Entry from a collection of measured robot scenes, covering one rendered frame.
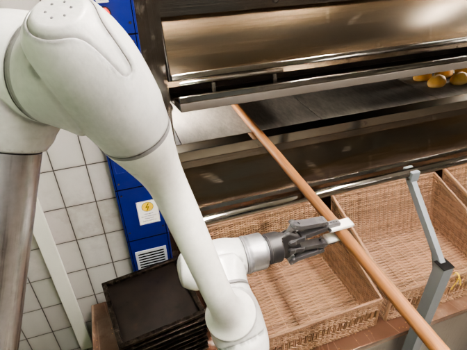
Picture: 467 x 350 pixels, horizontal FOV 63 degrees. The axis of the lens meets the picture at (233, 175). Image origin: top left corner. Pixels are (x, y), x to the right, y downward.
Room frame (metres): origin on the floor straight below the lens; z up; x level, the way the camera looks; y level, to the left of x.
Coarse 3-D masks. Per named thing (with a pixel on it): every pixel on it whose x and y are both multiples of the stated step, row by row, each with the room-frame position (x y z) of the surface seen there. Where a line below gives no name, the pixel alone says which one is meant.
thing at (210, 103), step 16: (384, 64) 1.44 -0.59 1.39; (400, 64) 1.41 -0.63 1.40; (448, 64) 1.33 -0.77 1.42; (464, 64) 1.35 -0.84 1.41; (288, 80) 1.27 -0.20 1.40; (352, 80) 1.21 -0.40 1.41; (368, 80) 1.22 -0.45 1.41; (384, 80) 1.24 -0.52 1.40; (176, 96) 1.16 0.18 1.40; (240, 96) 1.09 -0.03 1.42; (256, 96) 1.10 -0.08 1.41; (272, 96) 1.12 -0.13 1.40
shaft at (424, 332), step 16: (240, 112) 1.43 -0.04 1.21; (256, 128) 1.28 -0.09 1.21; (272, 144) 1.16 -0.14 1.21; (288, 176) 0.99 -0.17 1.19; (304, 192) 0.89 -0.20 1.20; (320, 208) 0.81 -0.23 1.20; (352, 240) 0.68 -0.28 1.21; (368, 256) 0.63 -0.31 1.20; (368, 272) 0.59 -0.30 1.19; (384, 288) 0.54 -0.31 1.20; (400, 304) 0.50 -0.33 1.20; (416, 320) 0.46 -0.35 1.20; (432, 336) 0.42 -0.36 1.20
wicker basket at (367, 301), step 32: (224, 224) 1.17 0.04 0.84; (256, 224) 1.21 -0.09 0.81; (288, 224) 1.25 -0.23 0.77; (320, 256) 1.23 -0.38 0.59; (352, 256) 1.05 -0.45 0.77; (256, 288) 1.06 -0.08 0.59; (288, 288) 1.05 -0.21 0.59; (320, 288) 1.05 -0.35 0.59; (352, 288) 1.02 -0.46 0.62; (288, 320) 0.91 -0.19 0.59; (320, 320) 0.80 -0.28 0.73; (352, 320) 0.84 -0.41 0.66
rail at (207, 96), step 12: (432, 60) 1.31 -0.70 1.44; (444, 60) 1.32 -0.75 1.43; (456, 60) 1.34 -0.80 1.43; (348, 72) 1.21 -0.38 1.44; (360, 72) 1.22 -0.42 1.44; (372, 72) 1.23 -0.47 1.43; (384, 72) 1.25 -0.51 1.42; (264, 84) 1.13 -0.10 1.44; (276, 84) 1.13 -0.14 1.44; (288, 84) 1.14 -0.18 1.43; (300, 84) 1.15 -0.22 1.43; (192, 96) 1.05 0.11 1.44; (204, 96) 1.06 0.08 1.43; (216, 96) 1.07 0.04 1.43; (228, 96) 1.08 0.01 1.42
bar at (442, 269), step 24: (408, 168) 1.04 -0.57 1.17; (432, 168) 1.05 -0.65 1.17; (336, 192) 0.94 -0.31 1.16; (216, 216) 0.83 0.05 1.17; (240, 216) 0.84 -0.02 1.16; (432, 240) 0.88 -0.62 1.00; (432, 264) 0.86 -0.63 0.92; (432, 288) 0.82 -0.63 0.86; (432, 312) 0.81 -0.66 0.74; (408, 336) 0.84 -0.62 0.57
